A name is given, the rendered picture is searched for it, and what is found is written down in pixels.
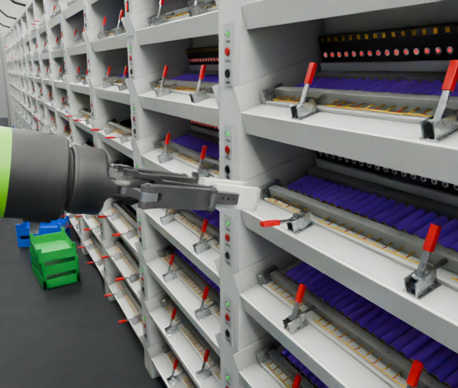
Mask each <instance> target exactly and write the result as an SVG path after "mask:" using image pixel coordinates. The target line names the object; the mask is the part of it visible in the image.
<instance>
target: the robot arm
mask: <svg viewBox="0 0 458 388"><path fill-rule="evenodd" d="M198 179H199V181H198ZM260 190H261V189H260V188H256V187H249V186H247V183H246V182H240V181H232V180H225V179H212V178H206V177H200V178H199V172H194V171H192V177H191V176H189V175H187V174H185V173H175V172H164V171H158V170H152V169H140V168H134V167H131V166H127V165H120V164H114V165H113V168H109V158H108V155H107V153H106V151H105V150H104V149H101V148H96V147H90V146H84V145H74V146H71V147H70V146H69V141H68V139H67V138H66V137H65V135H59V134H52V132H51V131H50V125H46V124H44V127H43V128H42V130H41V132H36V131H31V130H25V129H14V128H9V127H3V126H0V218H11V219H22V221H23V222H30V230H29V233H31V234H38V231H39V230H38V229H39V227H40V223H41V222H45V223H49V222H51V221H52V220H55V221H56V220H58V219H59V218H60V217H61V216H62V213H63V211H64V210H65V211H66V212H67V213H73V214H86V215H96V214H98V213H100V212H101V211H102V209H103V207H104V203H105V201H106V200H107V199H108V198H113V199H118V200H119V203H121V204H126V205H134V204H136V203H138V207H139V208H140V209H190V210H205V211H207V212H208V213H212V211H215V208H221V209H241V210H251V211H256V209H257V205H258V201H259V194H260Z"/></svg>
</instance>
